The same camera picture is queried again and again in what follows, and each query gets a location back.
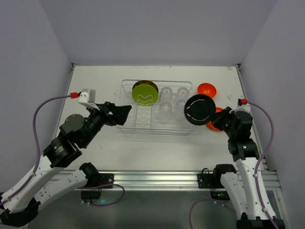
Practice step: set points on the orange plate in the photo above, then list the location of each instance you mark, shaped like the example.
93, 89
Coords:
210, 125

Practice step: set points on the clear glass back right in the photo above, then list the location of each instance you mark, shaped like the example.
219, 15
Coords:
182, 93

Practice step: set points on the black plate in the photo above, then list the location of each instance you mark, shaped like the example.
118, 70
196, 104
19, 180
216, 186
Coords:
199, 109

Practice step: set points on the aluminium mounting rail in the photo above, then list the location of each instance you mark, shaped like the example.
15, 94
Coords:
164, 180

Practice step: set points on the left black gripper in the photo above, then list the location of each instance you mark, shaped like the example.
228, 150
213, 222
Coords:
110, 113

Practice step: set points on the clear glass front left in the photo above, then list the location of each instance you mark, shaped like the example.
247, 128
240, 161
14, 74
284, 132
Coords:
165, 110

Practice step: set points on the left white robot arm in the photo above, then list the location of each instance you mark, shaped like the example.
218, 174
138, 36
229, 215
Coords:
22, 202

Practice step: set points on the green plate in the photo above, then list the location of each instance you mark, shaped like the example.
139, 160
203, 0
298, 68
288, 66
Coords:
145, 95

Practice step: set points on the orange bowl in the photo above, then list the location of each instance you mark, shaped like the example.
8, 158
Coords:
207, 89

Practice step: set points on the clear glass back left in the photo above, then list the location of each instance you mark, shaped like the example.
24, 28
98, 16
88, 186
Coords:
166, 94

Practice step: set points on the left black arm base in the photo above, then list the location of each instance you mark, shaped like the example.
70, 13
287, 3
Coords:
94, 179

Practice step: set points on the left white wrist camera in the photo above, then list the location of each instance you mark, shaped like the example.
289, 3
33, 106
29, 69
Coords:
87, 97

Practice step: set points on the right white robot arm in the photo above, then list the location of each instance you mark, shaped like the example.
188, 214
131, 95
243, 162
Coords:
243, 180

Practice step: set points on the olive brown plate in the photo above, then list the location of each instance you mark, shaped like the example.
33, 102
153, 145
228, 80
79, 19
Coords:
145, 82

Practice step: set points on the clear glass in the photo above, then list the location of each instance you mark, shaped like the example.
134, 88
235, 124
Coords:
166, 94
179, 108
182, 93
165, 110

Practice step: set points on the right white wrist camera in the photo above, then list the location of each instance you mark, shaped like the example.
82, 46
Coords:
243, 105

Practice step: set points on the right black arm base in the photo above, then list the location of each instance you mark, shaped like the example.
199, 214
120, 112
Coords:
211, 180

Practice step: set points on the clear glass front right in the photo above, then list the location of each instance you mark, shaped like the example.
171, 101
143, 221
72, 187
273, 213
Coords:
179, 108

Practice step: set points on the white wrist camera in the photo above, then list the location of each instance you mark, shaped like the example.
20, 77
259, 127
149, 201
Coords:
243, 105
87, 97

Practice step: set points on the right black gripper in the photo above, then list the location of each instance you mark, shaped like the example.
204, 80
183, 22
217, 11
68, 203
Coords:
224, 118

